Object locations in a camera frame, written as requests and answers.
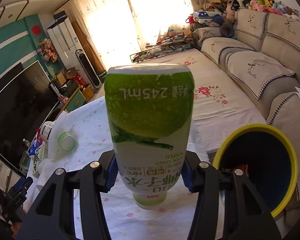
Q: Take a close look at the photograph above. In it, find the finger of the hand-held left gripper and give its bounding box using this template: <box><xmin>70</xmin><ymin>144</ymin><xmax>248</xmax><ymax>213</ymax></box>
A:
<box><xmin>6</xmin><ymin>176</ymin><xmax>33</xmax><ymax>207</ymax></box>

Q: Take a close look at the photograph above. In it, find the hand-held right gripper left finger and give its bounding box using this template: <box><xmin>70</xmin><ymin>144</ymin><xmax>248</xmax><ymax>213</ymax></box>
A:
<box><xmin>17</xmin><ymin>151</ymin><xmax>119</xmax><ymax>240</ymax></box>

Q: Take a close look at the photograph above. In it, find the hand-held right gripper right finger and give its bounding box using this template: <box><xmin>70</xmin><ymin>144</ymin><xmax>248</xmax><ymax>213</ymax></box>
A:
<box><xmin>181</xmin><ymin>151</ymin><xmax>283</xmax><ymax>240</ymax></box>

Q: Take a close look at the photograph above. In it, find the white box with green print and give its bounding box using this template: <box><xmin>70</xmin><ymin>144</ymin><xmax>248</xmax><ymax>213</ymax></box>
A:
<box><xmin>31</xmin><ymin>147</ymin><xmax>50</xmax><ymax>179</ymax></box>

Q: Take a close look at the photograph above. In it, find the white tub with label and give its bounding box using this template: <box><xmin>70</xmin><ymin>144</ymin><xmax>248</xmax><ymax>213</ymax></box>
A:
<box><xmin>40</xmin><ymin>121</ymin><xmax>56</xmax><ymax>145</ymax></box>

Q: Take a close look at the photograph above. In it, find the black bin with yellow rim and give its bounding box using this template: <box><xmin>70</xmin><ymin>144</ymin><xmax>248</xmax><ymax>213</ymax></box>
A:
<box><xmin>212</xmin><ymin>124</ymin><xmax>298</xmax><ymax>219</ymax></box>

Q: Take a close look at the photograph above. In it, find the green and white drink bottle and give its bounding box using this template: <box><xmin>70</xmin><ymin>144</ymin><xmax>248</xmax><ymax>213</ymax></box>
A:
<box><xmin>104</xmin><ymin>65</ymin><xmax>195</xmax><ymax>209</ymax></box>

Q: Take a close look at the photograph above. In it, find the clear glass bowl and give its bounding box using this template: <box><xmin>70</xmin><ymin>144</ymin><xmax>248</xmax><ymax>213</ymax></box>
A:
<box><xmin>19</xmin><ymin>155</ymin><xmax>32</xmax><ymax>174</ymax></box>

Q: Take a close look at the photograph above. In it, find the white drawer unit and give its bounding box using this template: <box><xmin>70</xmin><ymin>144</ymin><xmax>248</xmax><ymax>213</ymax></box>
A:
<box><xmin>0</xmin><ymin>150</ymin><xmax>23</xmax><ymax>180</ymax></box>

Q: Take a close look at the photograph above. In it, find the blue tissue pack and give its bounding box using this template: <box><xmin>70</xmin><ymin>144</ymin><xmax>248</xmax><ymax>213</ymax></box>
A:
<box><xmin>29</xmin><ymin>140</ymin><xmax>43</xmax><ymax>155</ymax></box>

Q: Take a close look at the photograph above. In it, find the white floral tablecloth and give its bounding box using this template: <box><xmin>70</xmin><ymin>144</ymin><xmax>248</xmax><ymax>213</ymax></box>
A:
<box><xmin>22</xmin><ymin>96</ymin><xmax>227</xmax><ymax>240</ymax></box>

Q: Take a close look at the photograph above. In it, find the large curved television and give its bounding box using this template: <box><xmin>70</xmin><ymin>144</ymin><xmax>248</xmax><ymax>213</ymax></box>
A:
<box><xmin>0</xmin><ymin>60</ymin><xmax>59</xmax><ymax>173</ymax></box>

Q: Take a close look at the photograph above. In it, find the black tower fan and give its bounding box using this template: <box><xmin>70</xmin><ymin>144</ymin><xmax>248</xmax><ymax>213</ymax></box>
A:
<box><xmin>75</xmin><ymin>49</ymin><xmax>102</xmax><ymax>90</ymax></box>

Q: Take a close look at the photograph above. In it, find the cream floral bed sheet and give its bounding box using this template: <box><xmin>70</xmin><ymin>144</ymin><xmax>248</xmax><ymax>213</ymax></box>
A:
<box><xmin>92</xmin><ymin>49</ymin><xmax>268</xmax><ymax>155</ymax></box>

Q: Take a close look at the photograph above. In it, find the black tube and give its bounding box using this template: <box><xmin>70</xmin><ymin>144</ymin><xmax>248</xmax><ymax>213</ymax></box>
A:
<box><xmin>48</xmin><ymin>82</ymin><xmax>63</xmax><ymax>97</ymax></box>

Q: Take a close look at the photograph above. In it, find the small cardboard box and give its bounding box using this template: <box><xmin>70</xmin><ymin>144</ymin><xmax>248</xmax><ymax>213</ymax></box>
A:
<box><xmin>54</xmin><ymin>70</ymin><xmax>67</xmax><ymax>87</ymax></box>

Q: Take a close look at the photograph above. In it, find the cluttered glass coffee table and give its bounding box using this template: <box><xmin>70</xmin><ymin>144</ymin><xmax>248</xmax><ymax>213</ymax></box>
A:
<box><xmin>129</xmin><ymin>30</ymin><xmax>194</xmax><ymax>63</ymax></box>

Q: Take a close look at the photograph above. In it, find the brown cardboard sheet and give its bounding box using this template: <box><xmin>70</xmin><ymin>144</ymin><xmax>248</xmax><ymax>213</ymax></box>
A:
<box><xmin>71</xmin><ymin>21</ymin><xmax>108</xmax><ymax>74</ymax></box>

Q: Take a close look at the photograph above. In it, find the white standing air conditioner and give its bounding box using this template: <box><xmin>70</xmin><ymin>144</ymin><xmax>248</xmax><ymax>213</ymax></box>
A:
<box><xmin>47</xmin><ymin>18</ymin><xmax>90</xmax><ymax>80</ymax></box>

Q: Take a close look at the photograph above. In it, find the dark round cushion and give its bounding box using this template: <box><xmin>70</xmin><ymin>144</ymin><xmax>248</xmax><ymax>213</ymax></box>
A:
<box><xmin>219</xmin><ymin>22</ymin><xmax>237</xmax><ymax>39</ymax></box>

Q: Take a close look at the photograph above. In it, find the beige sofa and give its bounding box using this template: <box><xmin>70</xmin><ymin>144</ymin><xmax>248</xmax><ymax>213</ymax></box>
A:
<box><xmin>191</xmin><ymin>9</ymin><xmax>300</xmax><ymax>210</ymax></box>

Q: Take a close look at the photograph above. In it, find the white case with star print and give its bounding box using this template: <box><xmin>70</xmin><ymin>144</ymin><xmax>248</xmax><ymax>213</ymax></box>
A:
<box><xmin>192</xmin><ymin>11</ymin><xmax>214</xmax><ymax>24</ymax></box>

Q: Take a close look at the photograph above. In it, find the blue box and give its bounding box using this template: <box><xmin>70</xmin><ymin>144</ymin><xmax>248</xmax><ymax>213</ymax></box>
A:
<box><xmin>53</xmin><ymin>8</ymin><xmax>67</xmax><ymax>20</ymax></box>

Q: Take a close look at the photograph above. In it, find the cream embroidered curtain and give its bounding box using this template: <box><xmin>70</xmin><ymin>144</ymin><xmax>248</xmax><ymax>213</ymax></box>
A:
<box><xmin>65</xmin><ymin>0</ymin><xmax>205</xmax><ymax>73</ymax></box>

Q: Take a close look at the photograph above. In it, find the pile of plush toys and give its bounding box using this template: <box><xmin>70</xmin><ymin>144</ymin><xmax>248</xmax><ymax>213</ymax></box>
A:
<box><xmin>222</xmin><ymin>0</ymin><xmax>300</xmax><ymax>23</ymax></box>

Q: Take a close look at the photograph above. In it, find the artificial flower wall decoration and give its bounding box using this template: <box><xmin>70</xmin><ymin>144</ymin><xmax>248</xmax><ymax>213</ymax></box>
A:
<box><xmin>37</xmin><ymin>38</ymin><xmax>58</xmax><ymax>63</ymax></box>

